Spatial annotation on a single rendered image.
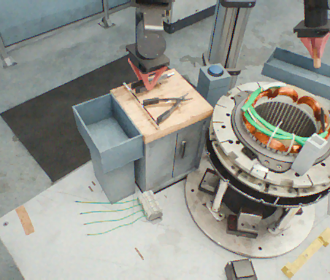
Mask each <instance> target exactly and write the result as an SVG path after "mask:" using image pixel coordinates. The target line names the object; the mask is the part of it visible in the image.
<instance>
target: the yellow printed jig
mask: <svg viewBox="0 0 330 280"><path fill-rule="evenodd" d="M329 244H330V228H329V227H327V228H326V229H325V230H324V231H323V232H322V233H321V234H320V235H319V236H318V237H317V238H316V239H315V240H314V241H313V242H312V243H311V244H310V246H308V248H307V249H305V251H304V252H302V254H301V255H299V257H298V258H296V260H295V261H293V262H292V264H290V263H289V262H288V263H287V264H286V265H285V266H284V267H283V268H282V269H281V271H283V273H284V274H285V275H286V276H287V277H288V278H289V279H291V278H292V276H295V273H297V272H298V270H299V269H300V268H301V267H302V266H303V265H304V264H305V263H306V262H307V261H308V260H309V259H310V258H311V257H312V256H313V255H314V254H315V253H316V252H317V250H318V249H320V247H321V246H325V247H327V246H328V245H329Z"/></svg>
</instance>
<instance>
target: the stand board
mask: <svg viewBox="0 0 330 280"><path fill-rule="evenodd" d="M172 72H174V73H175V75H174V76H172V77H170V78H167V79H165V80H163V81H161V82H160V83H161V84H162V90H159V89H158V87H156V85H155V86H154V87H153V89H152V90H146V91H143V92H142V93H139V94H136V93H135V89H133V90H132V89H131V84H129V85H127V86H128V87H129V88H130V90H132V92H133V94H134V95H135V96H136V97H137V98H138V99H139V101H140V102H141V104H142V100H146V99H149V98H156V97H158V98H177V97H181V96H183V95H184V94H187V93H188V95H187V96H186V97H184V98H185V99H186V98H193V99H192V100H187V101H184V102H181V111H178V110H177V109H175V110H174V111H173V112H172V113H171V114H170V116H168V117H167V118H166V119H165V120H163V121H162V122H160V123H159V124H158V125H160V128H159V130H157V129H156V127H155V126H154V125H153V124H152V123H151V121H150V120H149V119H148V117H147V116H146V114H145V113H143V111H142V110H141V109H140V108H139V106H138V105H137V103H136V102H135V101H134V100H133V98H132V97H131V96H130V94H128V92H127V90H126V89H125V88H124V87H123V86H122V87H117V88H115V89H113V90H111V91H110V92H111V93H112V94H113V95H114V97H116V99H117V100H118V102H119V103H120V105H121V106H122V107H123V109H124V110H125V111H126V113H127V114H128V116H130V118H131V119H132V120H133V123H135V125H136V126H137V127H138V129H139V131H140V132H142V140H143V142H144V143H145V144H147V143H149V142H151V141H155V140H156V139H159V138H161V137H163V136H166V135H168V134H170V133H172V132H175V131H177V130H179V129H182V128H184V127H186V126H187V125H191V124H193V123H197V122H198V121H200V120H203V119H205V118H207V117H209V116H212V113H213V110H214V109H213V107H212V106H210V104H208V103H207V101H206V100H204V99H203V97H201V96H200V94H198V93H197V91H196V90H194V89H193V87H191V85H189V84H188V83H187V81H185V80H184V78H182V77H181V75H179V74H178V73H177V71H175V70H174V69H171V70H168V71H165V72H164V73H163V74H162V75H165V74H168V73H172ZM172 106H173V102H168V103H166V104H165V102H161V103H159V104H153V105H149V106H145V108H146V110H148V111H149V113H150V114H151V116H152V117H153V118H154V120H156V118H157V117H158V116H160V115H161V114H162V113H164V112H165V111H166V110H169V109H170V108H171V107H172Z"/></svg>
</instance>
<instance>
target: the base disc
mask: <svg viewBox="0 0 330 280"><path fill-rule="evenodd" d="M207 156H208V155H207V152H204V153H203V155H202V157H201V160H200V166H199V169H197V170H195V171H193V172H191V173H190V174H187V179H186V183H185V198H186V201H187V205H188V208H189V211H190V212H191V215H192V217H193V219H194V220H195V221H196V224H197V225H198V226H199V227H200V228H201V230H203V232H204V233H206V235H207V236H209V238H211V239H212V240H213V241H215V242H216V243H217V244H220V245H221V246H222V247H225V248H226V249H228V250H231V251H233V252H235V253H239V254H242V255H244V256H250V257H275V256H280V255H283V254H286V253H287V252H290V251H292V250H293V249H295V248H296V247H298V246H299V245H300V244H301V243H302V242H303V241H304V240H305V239H306V238H307V237H308V235H309V234H310V232H311V230H312V227H313V225H314V222H315V204H312V205H309V206H303V207H302V211H303V213H302V214H295V215H294V216H293V218H292V219H291V220H290V227H289V228H287V229H286V230H284V231H283V232H281V233H280V234H278V235H276V236H275V235H272V234H271V233H270V232H269V225H271V224H273V223H274V222H276V221H278V220H279V218H280V217H281V215H282V213H284V210H283V208H280V207H277V210H275V213H273V214H272V215H271V216H270V217H267V218H266V219H261V220H260V221H259V224H258V226H259V232H258V236H257V238H247V237H243V236H238V235H236V236H235V235H232V234H228V233H227V223H228V215H229V214H233V215H237V214H235V213H234V212H232V211H231V210H230V209H229V208H228V207H227V206H226V205H225V203H224V202H223V204H222V206H223V208H222V211H223V212H224V213H225V218H224V219H222V220H216V219H215V217H214V216H213V215H212V213H211V212H210V210H209V209H208V208H207V207H206V202H207V201H209V200H210V199H213V200H214V199H215V194H216V192H217V190H218V187H219V184H218V186H217V188H216V189H215V194H214V195H210V194H207V193H206V192H202V191H200V190H198V187H199V185H200V182H201V180H202V178H203V176H204V174H205V171H206V170H207V168H210V169H212V170H214V169H213V168H212V166H211V164H210V161H209V160H208V157H207ZM237 244H238V245H237ZM239 244H240V245H239ZM289 244H290V245H289ZM237 247H238V248H237Z"/></svg>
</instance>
